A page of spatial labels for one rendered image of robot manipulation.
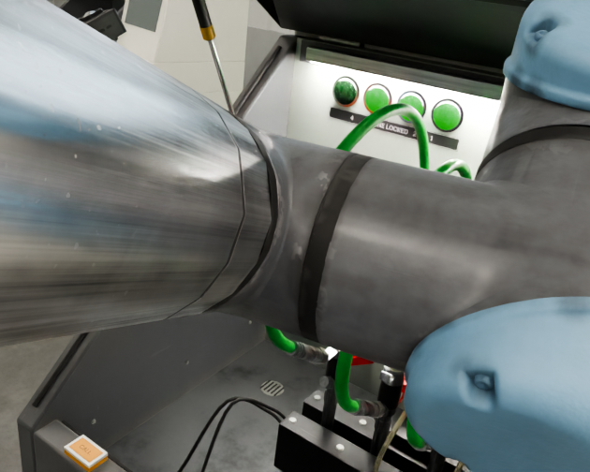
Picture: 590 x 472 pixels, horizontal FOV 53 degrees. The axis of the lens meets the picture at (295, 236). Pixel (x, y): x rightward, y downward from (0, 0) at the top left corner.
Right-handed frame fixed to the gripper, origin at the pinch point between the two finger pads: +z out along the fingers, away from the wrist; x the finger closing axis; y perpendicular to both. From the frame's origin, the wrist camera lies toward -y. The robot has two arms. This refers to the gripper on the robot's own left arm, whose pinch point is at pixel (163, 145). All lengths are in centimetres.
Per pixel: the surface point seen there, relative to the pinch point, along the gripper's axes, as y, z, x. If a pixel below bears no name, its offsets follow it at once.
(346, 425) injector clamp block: 25.2, 37.5, 10.6
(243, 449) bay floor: 35, 42, -10
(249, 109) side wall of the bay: -18.0, 23.3, -13.8
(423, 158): -12.3, 28.8, 16.5
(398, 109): -11.8, 14.3, 19.9
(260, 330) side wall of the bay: 15, 57, -27
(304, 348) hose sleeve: 17.1, 17.2, 14.4
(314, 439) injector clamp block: 28.0, 32.6, 9.1
